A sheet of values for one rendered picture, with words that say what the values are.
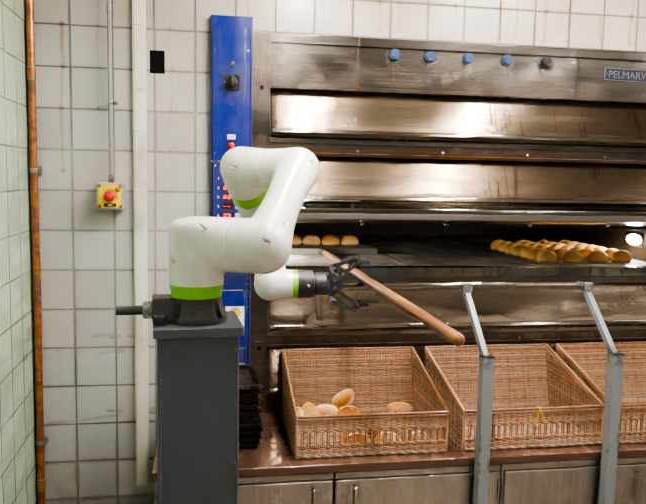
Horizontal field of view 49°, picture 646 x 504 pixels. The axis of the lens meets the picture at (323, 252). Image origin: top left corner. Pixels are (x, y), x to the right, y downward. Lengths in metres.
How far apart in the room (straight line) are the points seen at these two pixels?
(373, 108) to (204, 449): 1.66
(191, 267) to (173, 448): 0.42
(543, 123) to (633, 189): 0.51
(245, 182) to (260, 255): 0.44
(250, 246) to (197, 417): 0.42
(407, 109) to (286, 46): 0.55
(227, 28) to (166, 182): 0.63
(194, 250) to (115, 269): 1.24
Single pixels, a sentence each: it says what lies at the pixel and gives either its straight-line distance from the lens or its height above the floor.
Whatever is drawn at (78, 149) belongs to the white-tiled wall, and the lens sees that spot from 2.86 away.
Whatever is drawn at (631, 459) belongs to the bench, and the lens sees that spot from 2.93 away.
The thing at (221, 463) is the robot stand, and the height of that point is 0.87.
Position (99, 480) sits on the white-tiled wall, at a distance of 3.10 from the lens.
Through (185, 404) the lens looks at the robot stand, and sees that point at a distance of 1.70.
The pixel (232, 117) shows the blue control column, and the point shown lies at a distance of 2.80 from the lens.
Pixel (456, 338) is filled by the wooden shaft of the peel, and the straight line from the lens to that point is 1.64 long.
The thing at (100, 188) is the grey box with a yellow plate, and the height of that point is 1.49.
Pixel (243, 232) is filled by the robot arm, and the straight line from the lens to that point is 1.62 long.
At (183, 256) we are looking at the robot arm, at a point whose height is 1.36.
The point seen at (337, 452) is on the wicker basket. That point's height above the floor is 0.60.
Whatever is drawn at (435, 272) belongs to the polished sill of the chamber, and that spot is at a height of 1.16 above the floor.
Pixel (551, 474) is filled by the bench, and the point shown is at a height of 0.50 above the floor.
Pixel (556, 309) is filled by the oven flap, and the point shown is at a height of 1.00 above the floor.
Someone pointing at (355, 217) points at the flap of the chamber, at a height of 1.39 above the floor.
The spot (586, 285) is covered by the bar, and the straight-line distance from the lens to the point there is 2.85.
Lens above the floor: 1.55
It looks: 6 degrees down
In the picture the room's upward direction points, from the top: 1 degrees clockwise
